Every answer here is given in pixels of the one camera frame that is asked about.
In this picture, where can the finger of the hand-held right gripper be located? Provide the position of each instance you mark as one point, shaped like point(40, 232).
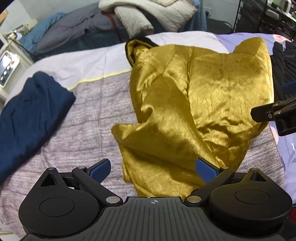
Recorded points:
point(289, 88)
point(263, 113)

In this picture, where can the white appliance with knobs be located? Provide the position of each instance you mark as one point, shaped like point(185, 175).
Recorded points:
point(7, 67)

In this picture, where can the black metal rack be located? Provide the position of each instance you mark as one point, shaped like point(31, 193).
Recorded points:
point(261, 18)

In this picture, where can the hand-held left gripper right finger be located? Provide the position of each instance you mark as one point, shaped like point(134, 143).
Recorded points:
point(205, 171)

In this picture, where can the navy blue garment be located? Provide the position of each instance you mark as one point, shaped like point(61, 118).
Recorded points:
point(30, 115)

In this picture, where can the grey duvet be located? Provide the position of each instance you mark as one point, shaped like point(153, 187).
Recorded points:
point(76, 27)

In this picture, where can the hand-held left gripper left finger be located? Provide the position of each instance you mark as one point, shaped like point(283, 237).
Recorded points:
point(101, 170)

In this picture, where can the gold jacket with black lining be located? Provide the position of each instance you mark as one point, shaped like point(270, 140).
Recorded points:
point(185, 104)

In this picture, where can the white bed sheet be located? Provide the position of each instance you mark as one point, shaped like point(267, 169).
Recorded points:
point(76, 60)

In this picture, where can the black knit garment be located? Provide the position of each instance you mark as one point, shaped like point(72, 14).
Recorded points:
point(281, 62)

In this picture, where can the blue pillow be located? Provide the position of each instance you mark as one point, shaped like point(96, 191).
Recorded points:
point(37, 34)

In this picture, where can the cream padded jacket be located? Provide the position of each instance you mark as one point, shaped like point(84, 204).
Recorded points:
point(157, 14)

